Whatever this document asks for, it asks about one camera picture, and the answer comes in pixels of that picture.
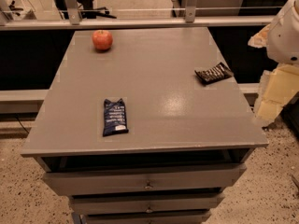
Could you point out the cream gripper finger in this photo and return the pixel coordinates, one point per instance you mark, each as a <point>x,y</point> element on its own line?
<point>277,88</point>

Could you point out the metal guard rail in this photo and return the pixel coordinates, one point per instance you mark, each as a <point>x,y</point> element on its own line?
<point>72,18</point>

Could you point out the dark blue snack packet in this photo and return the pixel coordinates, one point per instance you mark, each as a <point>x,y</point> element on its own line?
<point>115,121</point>

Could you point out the middle grey drawer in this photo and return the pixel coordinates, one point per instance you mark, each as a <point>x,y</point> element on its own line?
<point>146,203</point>

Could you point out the top grey drawer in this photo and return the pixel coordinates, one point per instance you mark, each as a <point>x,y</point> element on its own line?
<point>145,179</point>

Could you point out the black snack packet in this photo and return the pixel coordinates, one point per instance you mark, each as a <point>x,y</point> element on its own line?
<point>216,73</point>

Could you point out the red apple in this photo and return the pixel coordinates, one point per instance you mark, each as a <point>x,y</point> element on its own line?
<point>102,39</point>

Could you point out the grey drawer cabinet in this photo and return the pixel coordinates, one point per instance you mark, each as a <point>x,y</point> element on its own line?
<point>173,119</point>

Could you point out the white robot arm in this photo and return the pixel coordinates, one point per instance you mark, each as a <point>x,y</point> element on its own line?
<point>281,40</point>

